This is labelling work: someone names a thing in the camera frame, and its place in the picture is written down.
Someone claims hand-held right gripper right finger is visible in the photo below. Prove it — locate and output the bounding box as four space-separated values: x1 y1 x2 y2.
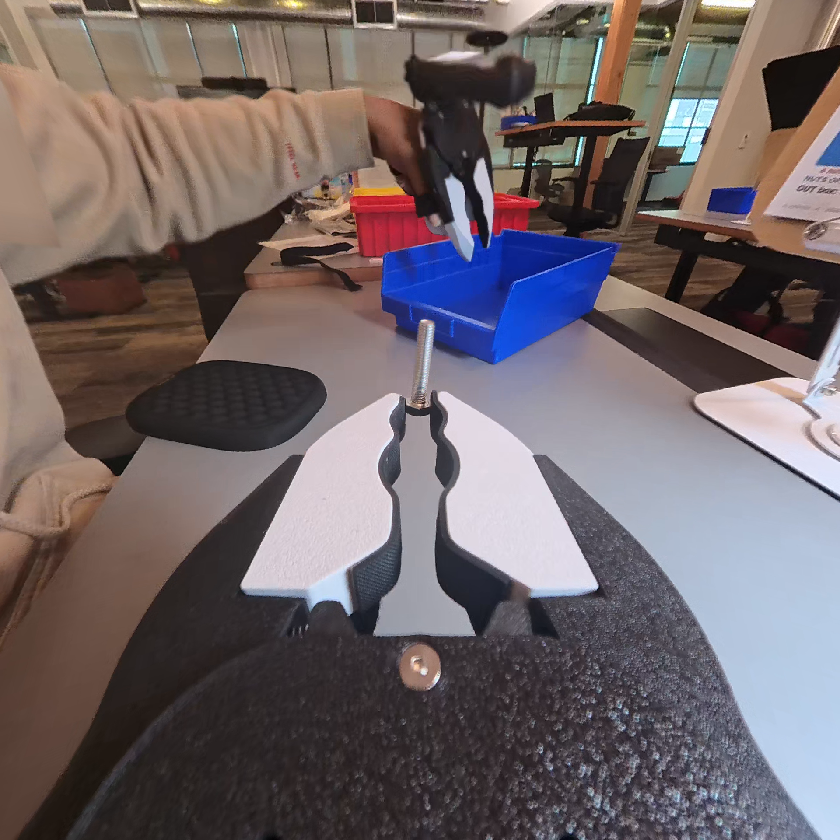
435 390 601 611

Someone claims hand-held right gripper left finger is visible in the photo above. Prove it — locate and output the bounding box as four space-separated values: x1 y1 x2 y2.
242 392 405 615

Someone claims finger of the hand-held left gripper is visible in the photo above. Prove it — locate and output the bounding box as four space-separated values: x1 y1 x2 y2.
440 172 477 262
469 154 497 249

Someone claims blue plastic bin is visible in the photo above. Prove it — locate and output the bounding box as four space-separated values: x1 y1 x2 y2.
381 230 619 364
707 187 760 216

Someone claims thin steel screw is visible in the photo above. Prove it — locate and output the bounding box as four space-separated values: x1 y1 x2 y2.
411 319 435 410

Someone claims person's left forearm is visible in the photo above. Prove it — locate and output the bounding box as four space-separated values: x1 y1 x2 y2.
0 66 382 290

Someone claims person's left hand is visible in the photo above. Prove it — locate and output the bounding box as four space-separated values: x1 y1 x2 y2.
365 95 427 198

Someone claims red plastic bin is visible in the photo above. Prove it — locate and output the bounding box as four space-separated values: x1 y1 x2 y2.
351 193 542 259

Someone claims wooden standing desk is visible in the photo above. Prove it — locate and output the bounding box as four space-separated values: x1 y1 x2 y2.
499 121 647 198

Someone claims black backpack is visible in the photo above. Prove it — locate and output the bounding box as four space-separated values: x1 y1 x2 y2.
567 101 636 123

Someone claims black wrist rest pad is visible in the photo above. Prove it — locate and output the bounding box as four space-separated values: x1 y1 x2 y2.
126 361 328 452

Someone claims light wooden board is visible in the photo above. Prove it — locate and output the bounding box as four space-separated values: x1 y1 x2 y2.
243 217 388 290

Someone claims wooden office desk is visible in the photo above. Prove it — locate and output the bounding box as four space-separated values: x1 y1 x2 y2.
640 208 840 309

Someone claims black mesh office chair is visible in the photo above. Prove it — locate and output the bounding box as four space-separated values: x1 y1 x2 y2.
178 204 287 345

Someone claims white document stand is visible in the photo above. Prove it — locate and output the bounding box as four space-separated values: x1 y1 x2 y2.
693 105 840 500

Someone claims person's torso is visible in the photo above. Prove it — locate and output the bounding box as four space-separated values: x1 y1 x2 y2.
0 276 116 644

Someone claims printed instruction sheet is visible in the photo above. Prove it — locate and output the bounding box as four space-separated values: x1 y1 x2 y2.
764 112 840 224

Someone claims black computer monitor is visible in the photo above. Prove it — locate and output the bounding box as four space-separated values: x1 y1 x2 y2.
762 46 840 130

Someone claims black strap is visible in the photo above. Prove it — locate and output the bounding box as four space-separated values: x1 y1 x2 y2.
269 241 362 292

